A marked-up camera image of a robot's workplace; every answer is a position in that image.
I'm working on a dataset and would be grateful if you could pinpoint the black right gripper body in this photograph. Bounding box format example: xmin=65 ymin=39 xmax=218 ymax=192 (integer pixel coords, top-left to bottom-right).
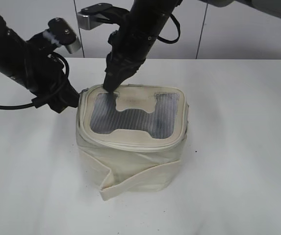
xmin=106 ymin=9 xmax=169 ymax=70

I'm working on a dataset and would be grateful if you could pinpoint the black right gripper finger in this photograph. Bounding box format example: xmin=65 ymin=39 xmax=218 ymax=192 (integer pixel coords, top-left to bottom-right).
xmin=103 ymin=69 xmax=125 ymax=93
xmin=116 ymin=64 xmax=140 ymax=86

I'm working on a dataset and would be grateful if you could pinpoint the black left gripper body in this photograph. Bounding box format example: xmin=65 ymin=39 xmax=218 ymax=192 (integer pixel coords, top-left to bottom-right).
xmin=32 ymin=79 xmax=78 ymax=113

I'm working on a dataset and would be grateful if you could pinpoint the cream fabric zipper bag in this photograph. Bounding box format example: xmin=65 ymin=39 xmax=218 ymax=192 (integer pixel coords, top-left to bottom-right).
xmin=76 ymin=85 xmax=189 ymax=200

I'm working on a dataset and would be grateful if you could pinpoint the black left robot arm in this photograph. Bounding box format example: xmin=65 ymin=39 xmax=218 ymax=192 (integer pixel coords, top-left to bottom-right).
xmin=0 ymin=15 xmax=81 ymax=113

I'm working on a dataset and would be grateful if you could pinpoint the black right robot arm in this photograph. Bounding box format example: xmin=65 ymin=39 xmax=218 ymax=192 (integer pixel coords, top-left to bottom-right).
xmin=102 ymin=0 xmax=181 ymax=93

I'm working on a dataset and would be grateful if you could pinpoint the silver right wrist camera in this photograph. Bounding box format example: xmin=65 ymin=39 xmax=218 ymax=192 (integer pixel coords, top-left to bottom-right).
xmin=77 ymin=3 xmax=115 ymax=30

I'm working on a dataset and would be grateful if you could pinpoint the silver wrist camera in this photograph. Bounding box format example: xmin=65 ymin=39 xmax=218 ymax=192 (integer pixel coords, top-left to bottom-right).
xmin=77 ymin=3 xmax=115 ymax=30
xmin=42 ymin=18 xmax=81 ymax=54

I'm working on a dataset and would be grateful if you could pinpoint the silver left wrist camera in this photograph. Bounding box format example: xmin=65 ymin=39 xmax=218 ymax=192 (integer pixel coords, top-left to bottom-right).
xmin=42 ymin=18 xmax=81 ymax=54

